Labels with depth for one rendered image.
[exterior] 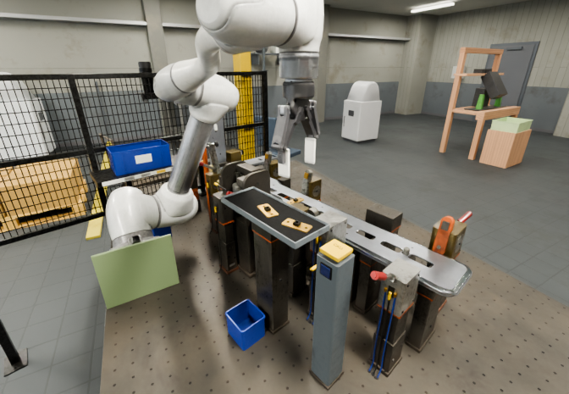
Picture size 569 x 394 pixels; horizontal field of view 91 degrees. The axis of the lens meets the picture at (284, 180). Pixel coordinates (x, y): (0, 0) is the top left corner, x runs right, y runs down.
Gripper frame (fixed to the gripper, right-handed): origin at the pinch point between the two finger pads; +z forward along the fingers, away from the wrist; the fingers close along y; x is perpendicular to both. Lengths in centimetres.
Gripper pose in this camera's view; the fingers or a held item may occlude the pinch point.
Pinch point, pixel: (297, 163)
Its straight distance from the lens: 73.0
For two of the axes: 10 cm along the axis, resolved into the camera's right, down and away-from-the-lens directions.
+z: 0.1, 9.3, 3.7
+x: -8.2, -2.0, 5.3
